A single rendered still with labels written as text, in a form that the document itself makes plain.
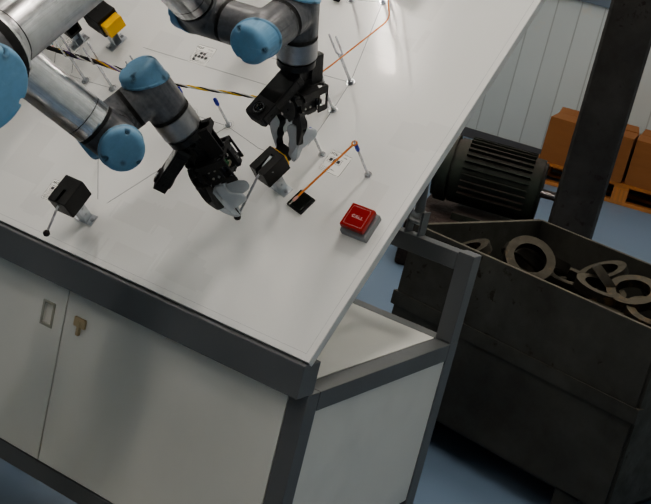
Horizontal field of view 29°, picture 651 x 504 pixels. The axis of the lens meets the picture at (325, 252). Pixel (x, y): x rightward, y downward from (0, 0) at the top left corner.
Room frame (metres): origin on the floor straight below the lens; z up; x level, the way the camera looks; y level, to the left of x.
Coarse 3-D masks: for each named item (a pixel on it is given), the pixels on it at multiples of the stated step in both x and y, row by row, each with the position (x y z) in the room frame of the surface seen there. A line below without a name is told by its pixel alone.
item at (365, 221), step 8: (352, 208) 2.24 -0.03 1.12; (360, 208) 2.23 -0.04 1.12; (368, 208) 2.23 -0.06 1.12; (344, 216) 2.23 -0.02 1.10; (352, 216) 2.23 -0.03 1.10; (360, 216) 2.22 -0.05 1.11; (368, 216) 2.22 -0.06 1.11; (344, 224) 2.22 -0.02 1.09; (352, 224) 2.21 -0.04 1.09; (360, 224) 2.21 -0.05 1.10; (368, 224) 2.21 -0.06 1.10; (360, 232) 2.20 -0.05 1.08
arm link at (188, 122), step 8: (184, 112) 2.21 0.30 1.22; (192, 112) 2.17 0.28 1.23; (176, 120) 2.22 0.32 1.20; (184, 120) 2.15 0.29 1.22; (192, 120) 2.16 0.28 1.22; (160, 128) 2.14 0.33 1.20; (168, 128) 2.14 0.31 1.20; (176, 128) 2.14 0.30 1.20; (184, 128) 2.15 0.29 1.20; (192, 128) 2.16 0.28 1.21; (168, 136) 2.15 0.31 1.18; (176, 136) 2.15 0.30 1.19; (184, 136) 2.15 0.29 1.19
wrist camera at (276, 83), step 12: (276, 84) 2.24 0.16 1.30; (288, 84) 2.23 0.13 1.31; (300, 84) 2.24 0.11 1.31; (264, 96) 2.23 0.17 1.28; (276, 96) 2.22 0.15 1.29; (288, 96) 2.23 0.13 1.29; (252, 108) 2.21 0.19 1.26; (264, 108) 2.20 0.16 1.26; (276, 108) 2.21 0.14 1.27; (264, 120) 2.20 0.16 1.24
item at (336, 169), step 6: (330, 156) 2.38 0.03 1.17; (336, 156) 2.38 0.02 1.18; (342, 156) 2.37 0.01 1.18; (348, 156) 2.37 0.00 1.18; (324, 162) 2.37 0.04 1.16; (330, 162) 2.37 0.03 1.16; (336, 162) 2.37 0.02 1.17; (342, 162) 2.36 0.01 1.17; (348, 162) 2.36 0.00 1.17; (318, 168) 2.37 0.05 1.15; (324, 168) 2.36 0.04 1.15; (330, 168) 2.36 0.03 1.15; (336, 168) 2.36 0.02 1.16; (342, 168) 2.35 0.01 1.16; (336, 174) 2.35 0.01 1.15
